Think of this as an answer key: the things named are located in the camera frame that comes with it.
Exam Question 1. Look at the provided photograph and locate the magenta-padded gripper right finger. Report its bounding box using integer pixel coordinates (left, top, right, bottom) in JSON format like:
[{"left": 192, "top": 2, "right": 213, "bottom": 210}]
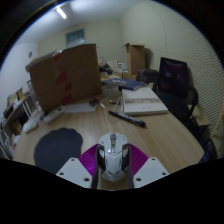
[{"left": 126, "top": 143, "right": 170, "bottom": 189}]

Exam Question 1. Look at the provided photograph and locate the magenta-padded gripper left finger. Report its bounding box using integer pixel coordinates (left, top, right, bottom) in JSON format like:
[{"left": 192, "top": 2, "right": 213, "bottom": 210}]
[{"left": 55, "top": 143, "right": 101, "bottom": 190}]

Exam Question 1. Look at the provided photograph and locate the white and black computer mouse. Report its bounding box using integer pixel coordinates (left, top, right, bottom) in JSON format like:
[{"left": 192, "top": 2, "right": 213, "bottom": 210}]
[{"left": 97, "top": 131, "right": 131, "bottom": 183}]

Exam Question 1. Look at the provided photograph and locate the dark grey mouse pad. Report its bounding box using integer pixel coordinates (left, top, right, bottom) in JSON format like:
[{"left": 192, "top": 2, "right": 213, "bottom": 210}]
[{"left": 33, "top": 127, "right": 84, "bottom": 175}]

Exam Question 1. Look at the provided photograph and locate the black marker pen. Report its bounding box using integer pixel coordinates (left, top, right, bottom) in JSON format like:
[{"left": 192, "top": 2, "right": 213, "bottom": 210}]
[{"left": 108, "top": 110, "right": 147, "bottom": 128}]

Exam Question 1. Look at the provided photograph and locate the white paper sheet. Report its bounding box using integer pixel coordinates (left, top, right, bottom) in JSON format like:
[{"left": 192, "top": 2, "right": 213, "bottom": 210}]
[{"left": 63, "top": 102, "right": 101, "bottom": 114}]

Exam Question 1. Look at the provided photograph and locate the small white flat case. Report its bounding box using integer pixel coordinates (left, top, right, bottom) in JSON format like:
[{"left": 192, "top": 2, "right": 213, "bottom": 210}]
[{"left": 21, "top": 116, "right": 43, "bottom": 134}]

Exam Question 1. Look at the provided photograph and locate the small black clip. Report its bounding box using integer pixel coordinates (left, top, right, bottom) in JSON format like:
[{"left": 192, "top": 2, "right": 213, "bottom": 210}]
[{"left": 88, "top": 98, "right": 99, "bottom": 108}]

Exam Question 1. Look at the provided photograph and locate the white closed book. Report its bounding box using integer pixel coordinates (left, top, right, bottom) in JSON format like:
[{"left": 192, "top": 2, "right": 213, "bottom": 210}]
[{"left": 121, "top": 87, "right": 169, "bottom": 117}]

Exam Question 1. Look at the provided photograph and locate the cluttered shelf unit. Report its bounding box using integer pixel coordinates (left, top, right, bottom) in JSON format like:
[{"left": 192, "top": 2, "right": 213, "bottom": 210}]
[{"left": 0, "top": 86, "right": 38, "bottom": 159}]

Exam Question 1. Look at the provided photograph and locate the blue book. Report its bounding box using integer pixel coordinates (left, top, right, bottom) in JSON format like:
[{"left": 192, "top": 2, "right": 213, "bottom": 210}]
[{"left": 101, "top": 78, "right": 148, "bottom": 92}]

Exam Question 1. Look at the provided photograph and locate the large brown cardboard box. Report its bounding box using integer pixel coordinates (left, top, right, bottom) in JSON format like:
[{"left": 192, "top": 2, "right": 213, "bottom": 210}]
[{"left": 25, "top": 43, "right": 103, "bottom": 114}]

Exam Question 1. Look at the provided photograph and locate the black office chair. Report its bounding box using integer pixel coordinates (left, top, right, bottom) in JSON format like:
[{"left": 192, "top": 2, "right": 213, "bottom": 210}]
[{"left": 156, "top": 57, "right": 201, "bottom": 125}]

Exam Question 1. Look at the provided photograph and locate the black bag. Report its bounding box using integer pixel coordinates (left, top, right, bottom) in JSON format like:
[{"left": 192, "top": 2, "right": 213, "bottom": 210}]
[{"left": 136, "top": 68, "right": 159, "bottom": 84}]

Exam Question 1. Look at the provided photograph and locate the tall open cardboard box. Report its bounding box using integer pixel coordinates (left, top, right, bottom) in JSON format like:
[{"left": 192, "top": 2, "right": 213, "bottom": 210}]
[{"left": 121, "top": 42, "right": 147, "bottom": 76}]

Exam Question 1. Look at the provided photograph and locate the ceiling tube light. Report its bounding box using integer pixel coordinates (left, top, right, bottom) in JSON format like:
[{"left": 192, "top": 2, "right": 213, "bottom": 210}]
[{"left": 54, "top": 6, "right": 68, "bottom": 20}]

